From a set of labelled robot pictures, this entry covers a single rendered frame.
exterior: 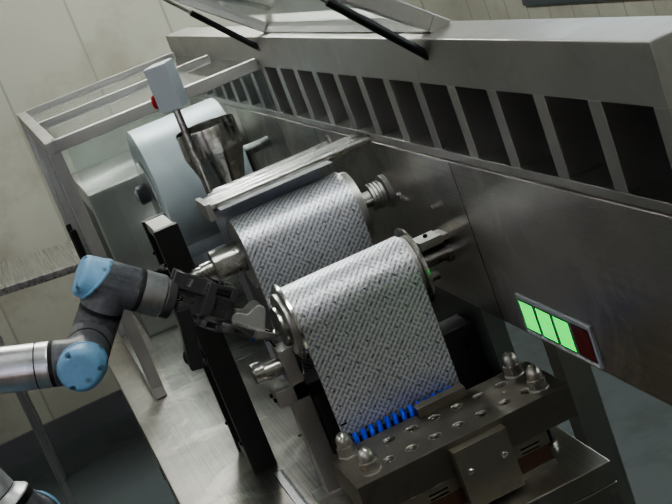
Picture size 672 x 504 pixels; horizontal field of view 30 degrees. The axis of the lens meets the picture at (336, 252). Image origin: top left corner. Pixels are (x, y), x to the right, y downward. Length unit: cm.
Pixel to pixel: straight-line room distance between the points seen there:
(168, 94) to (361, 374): 78
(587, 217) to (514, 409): 52
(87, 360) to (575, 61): 91
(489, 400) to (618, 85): 84
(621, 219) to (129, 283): 88
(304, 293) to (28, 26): 376
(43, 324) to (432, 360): 383
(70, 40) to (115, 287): 374
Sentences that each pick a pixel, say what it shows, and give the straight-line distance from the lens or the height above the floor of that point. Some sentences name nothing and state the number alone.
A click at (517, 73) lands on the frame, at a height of 161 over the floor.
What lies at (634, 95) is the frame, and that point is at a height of 159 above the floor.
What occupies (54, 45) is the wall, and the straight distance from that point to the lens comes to 580.
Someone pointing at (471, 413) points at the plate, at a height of 103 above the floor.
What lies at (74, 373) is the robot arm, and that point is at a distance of 202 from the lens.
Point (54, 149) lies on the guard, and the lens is 307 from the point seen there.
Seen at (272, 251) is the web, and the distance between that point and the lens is 237.
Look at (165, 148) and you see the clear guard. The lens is 312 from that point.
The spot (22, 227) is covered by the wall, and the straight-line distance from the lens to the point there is 584.
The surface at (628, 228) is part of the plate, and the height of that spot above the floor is 141.
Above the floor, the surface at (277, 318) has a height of 127.
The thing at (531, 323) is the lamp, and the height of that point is 117.
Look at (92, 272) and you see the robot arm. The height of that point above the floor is 148.
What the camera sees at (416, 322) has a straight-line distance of 223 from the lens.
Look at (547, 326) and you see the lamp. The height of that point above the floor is 118.
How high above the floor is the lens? 192
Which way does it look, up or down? 15 degrees down
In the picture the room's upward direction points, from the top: 21 degrees counter-clockwise
